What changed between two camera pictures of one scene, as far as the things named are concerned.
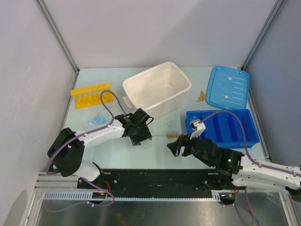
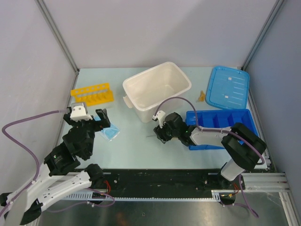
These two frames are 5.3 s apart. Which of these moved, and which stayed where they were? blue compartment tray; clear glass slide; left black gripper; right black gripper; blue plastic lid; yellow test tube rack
Moved: right black gripper; left black gripper
Stayed: yellow test tube rack; blue plastic lid; blue compartment tray; clear glass slide
